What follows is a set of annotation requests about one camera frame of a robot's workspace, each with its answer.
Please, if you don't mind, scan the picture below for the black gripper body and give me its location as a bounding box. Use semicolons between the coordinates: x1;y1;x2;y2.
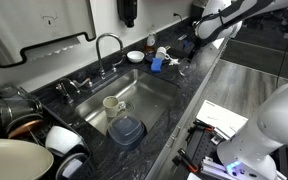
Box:
188;38;203;60

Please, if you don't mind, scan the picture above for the clear glass cup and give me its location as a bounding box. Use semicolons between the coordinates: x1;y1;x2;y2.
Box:
178;58;196;77

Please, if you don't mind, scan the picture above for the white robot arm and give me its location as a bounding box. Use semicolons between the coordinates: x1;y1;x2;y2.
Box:
188;0;288;59

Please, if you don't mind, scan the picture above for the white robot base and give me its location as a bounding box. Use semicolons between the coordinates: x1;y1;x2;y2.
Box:
217;84;288;180

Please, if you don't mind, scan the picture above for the stainless steel sink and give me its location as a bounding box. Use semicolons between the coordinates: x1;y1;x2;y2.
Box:
75;69;180;135

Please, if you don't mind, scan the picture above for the white overturned mug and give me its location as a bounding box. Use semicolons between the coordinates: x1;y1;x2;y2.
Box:
155;47;167;60

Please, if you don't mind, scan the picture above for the blue sponge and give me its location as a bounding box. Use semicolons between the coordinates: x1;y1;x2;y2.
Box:
151;58;162;72

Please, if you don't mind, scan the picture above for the dish soap bottle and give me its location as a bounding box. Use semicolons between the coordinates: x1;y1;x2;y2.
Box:
145;29;156;53

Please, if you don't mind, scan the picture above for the white ceramic bowl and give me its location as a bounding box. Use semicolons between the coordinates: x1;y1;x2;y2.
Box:
127;51;144;63

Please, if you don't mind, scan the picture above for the white box on cart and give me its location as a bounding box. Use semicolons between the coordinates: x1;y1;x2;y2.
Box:
196;100;248;140

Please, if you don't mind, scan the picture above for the chrome gooseneck faucet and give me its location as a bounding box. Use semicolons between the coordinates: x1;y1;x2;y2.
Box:
95;32;126;80

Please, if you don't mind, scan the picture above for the cream ceramic mug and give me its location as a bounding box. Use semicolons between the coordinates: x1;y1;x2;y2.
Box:
102;96;126;118

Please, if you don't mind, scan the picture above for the blue-grey plastic container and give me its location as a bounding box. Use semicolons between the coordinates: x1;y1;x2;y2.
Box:
107;115;146;151

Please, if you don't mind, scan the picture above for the black red clamp tool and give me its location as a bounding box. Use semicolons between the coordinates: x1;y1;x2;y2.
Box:
172;148;199;173

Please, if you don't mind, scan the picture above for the small chrome side faucet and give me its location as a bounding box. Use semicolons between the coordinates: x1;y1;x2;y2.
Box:
55;78;93;104

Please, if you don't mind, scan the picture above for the white bowl in rack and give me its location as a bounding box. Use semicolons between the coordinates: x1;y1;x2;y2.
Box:
45;126;83;157

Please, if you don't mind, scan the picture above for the black dish rack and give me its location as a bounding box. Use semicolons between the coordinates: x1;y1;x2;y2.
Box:
19;88;96;180

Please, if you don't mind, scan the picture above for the glass lid in rack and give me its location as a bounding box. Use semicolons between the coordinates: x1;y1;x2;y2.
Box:
55;153;87;180

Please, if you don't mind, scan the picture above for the copper bottom pan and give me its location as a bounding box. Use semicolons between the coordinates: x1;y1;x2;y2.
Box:
7;115;45;139

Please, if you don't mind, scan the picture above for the paper towel dispenser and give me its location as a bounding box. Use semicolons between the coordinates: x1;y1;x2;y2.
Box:
0;0;96;68

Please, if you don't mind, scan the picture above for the stainless steel pot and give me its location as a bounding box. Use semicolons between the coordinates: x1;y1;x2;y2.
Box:
0;84;43;128

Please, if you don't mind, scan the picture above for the cream frying pan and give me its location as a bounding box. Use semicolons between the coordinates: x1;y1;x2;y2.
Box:
0;139;54;180

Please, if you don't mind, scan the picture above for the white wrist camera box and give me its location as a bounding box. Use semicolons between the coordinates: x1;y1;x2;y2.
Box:
212;38;224;49

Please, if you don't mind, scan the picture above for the black wall soap dispenser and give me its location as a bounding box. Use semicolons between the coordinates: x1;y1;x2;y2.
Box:
117;0;137;28

